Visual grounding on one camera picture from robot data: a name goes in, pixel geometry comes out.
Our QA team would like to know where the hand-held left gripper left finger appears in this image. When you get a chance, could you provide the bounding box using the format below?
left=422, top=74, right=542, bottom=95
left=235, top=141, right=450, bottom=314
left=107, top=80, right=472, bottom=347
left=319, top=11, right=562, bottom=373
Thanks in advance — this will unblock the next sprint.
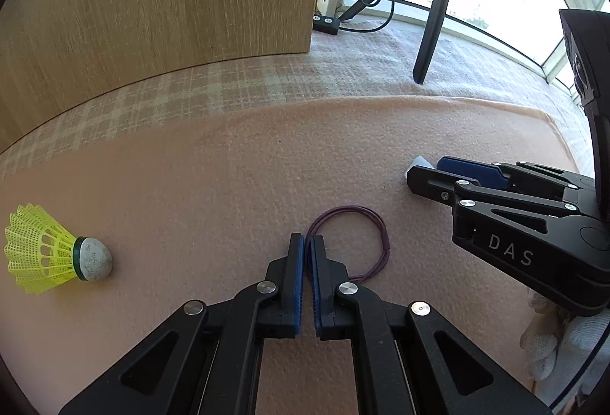
left=58, top=232, right=306, bottom=415

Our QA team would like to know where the black inline cable remote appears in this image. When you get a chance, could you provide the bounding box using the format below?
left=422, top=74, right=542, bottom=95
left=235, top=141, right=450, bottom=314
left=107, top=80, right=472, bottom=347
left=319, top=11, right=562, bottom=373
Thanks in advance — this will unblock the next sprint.
left=312, top=15, right=342, bottom=35

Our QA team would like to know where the person's right hand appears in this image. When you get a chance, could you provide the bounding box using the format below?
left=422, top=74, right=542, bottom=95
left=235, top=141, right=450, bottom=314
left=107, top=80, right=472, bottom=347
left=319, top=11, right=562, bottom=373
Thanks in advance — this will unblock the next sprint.
left=524, top=293, right=607, bottom=380

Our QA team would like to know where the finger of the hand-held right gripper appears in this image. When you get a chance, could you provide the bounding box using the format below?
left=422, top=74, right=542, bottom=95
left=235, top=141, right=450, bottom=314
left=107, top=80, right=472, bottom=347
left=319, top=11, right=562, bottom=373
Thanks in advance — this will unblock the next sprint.
left=437, top=156, right=597, bottom=203
left=406, top=165, right=599, bottom=240

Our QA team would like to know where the yellow shuttlecock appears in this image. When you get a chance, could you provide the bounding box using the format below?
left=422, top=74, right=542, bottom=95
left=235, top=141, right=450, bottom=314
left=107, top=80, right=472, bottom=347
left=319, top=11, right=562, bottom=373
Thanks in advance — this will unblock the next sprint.
left=4, top=204, right=114, bottom=294

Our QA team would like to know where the checked blanket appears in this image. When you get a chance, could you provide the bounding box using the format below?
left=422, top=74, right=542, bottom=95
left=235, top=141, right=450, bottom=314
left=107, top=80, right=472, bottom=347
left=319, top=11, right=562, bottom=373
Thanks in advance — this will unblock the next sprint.
left=0, top=19, right=596, bottom=187

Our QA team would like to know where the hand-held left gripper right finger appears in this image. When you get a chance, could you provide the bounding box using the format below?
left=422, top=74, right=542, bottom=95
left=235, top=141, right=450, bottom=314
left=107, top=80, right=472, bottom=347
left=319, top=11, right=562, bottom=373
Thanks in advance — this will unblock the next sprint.
left=307, top=235, right=554, bottom=415

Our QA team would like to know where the light oak wooden board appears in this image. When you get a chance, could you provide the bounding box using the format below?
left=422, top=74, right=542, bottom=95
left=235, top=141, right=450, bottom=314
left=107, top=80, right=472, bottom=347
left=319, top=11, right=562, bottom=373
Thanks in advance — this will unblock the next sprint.
left=0, top=0, right=334, bottom=154

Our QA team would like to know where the black tripod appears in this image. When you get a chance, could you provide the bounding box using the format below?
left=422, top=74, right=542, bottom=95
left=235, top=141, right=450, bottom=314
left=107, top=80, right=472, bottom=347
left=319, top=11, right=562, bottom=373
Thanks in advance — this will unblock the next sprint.
left=339, top=0, right=470, bottom=85

